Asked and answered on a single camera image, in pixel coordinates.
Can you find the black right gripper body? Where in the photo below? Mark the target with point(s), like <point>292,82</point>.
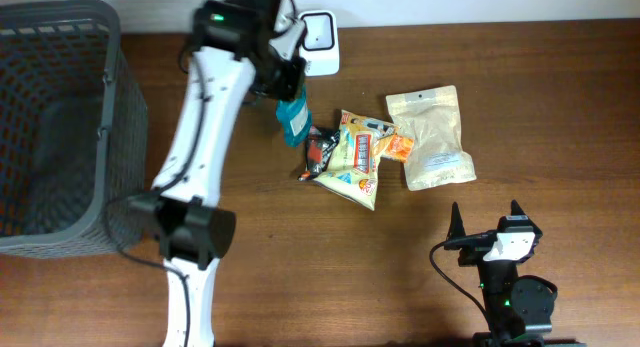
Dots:
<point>473,241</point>

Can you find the small orange juice carton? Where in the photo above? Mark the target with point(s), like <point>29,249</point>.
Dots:
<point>394,147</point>

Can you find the black red snack packet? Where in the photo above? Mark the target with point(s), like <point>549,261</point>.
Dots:
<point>319,145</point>

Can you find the yellow snack chip bag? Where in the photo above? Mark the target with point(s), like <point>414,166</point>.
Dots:
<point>352,169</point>

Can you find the teal mouthwash bottle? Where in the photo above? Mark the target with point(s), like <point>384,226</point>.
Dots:
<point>295,118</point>

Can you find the grey plastic mesh basket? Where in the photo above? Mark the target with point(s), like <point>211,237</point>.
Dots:
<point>73,131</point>

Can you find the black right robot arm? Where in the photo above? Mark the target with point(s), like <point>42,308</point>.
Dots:
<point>517,307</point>

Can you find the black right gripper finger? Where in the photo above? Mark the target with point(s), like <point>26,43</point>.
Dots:
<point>516,209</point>
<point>456,229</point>

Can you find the white barcode scanner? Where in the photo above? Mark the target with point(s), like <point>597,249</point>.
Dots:
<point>320,47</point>

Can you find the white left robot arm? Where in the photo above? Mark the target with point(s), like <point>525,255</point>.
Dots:
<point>235,48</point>

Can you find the beige kraft paper pouch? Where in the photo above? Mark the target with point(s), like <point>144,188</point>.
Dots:
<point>432,119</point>

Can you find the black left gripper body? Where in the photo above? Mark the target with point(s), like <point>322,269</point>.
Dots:
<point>291,80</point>

